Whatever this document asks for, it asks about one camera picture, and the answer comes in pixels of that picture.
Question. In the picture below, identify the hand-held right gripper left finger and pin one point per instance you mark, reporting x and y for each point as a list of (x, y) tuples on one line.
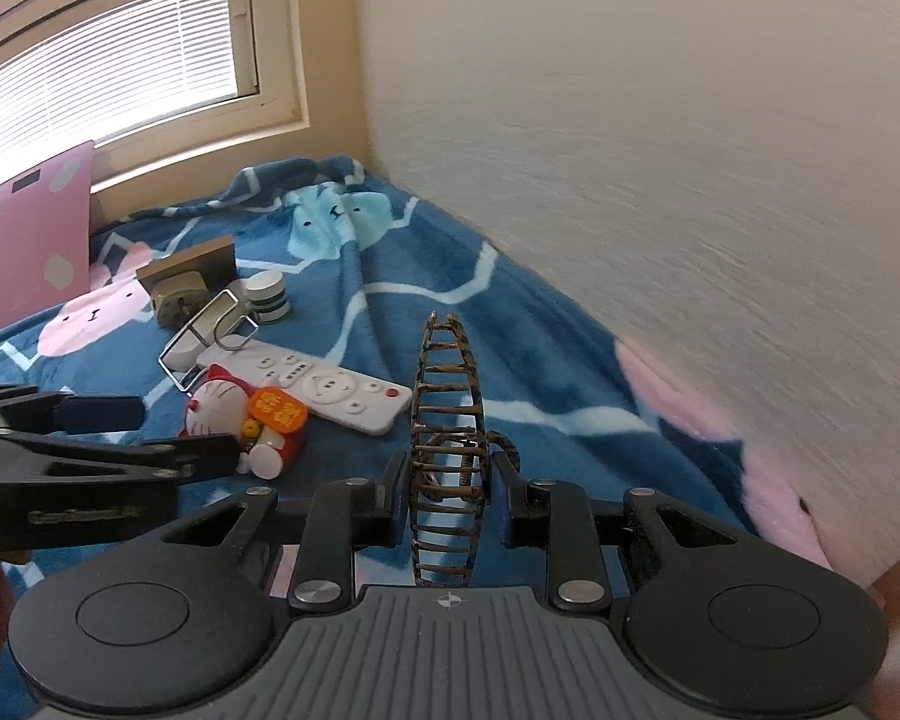
[(394, 499)]

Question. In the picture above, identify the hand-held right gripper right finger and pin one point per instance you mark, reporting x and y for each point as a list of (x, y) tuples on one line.
[(501, 502)]

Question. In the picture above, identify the tortoiseshell hair claw clip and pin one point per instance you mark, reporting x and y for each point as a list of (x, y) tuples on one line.
[(444, 420)]

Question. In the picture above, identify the white window blind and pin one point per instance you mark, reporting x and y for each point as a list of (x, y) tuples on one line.
[(105, 64)]

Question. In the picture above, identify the pink bathroom scale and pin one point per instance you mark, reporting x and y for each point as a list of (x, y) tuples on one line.
[(22, 247)]

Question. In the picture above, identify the lucky cat figurine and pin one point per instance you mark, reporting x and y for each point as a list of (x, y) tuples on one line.
[(221, 416)]

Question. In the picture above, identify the white remote control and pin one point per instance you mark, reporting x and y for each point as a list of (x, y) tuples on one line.
[(322, 386)]

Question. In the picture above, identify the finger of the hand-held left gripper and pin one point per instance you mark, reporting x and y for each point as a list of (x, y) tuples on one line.
[(97, 414), (202, 456)]

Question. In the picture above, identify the grey plug adapter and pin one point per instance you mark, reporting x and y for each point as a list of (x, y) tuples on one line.
[(176, 301)]

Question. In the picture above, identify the blue printed blanket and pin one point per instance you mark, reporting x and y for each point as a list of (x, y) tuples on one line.
[(562, 367)]

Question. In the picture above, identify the beige window frame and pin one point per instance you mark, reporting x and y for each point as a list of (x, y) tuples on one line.
[(277, 37)]

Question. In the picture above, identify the green and white jar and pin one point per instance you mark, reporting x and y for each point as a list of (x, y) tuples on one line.
[(266, 298)]

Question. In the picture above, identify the brown wooden board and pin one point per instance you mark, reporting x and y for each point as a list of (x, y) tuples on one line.
[(187, 261)]

